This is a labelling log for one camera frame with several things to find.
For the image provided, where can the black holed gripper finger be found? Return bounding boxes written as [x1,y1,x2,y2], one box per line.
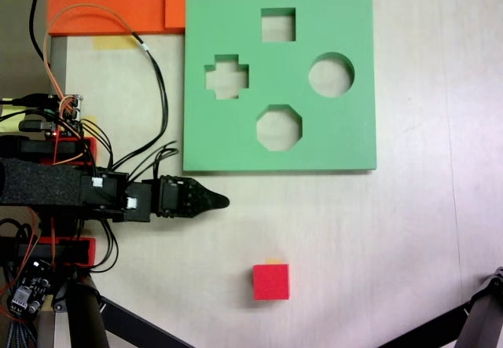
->
[180,177,230,219]

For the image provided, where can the red square block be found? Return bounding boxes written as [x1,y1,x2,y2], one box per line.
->
[251,263,292,301]

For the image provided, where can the black red table clamp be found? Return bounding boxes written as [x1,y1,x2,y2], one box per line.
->
[0,235,97,269]
[0,134,98,167]

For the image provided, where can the black tripod brace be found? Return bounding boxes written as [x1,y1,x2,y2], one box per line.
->
[97,295,194,348]
[376,304,472,348]

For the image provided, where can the black tripod leg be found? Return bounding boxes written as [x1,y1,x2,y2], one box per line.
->
[53,271,110,348]
[457,266,503,348]

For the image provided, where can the green shape sorting board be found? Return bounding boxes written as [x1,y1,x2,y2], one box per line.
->
[182,0,378,174]

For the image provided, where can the yellow tape strip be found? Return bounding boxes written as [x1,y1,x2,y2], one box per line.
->
[92,35,138,51]

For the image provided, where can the small black circuit board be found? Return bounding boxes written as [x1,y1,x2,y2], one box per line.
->
[6,259,53,320]

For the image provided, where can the black gripper wire loops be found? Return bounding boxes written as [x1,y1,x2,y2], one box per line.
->
[128,140,178,186]

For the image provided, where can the long thin black wires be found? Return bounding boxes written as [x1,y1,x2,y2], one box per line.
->
[109,33,172,172]

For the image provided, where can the circuit board with wires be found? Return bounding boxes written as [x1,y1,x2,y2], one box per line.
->
[46,93,86,137]

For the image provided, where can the thin orange wire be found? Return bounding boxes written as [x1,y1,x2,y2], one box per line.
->
[43,3,139,109]

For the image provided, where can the braided grey cable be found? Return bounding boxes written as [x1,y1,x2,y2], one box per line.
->
[0,319,37,348]

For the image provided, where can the thick black cable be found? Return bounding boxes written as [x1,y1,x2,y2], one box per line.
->
[28,0,51,63]

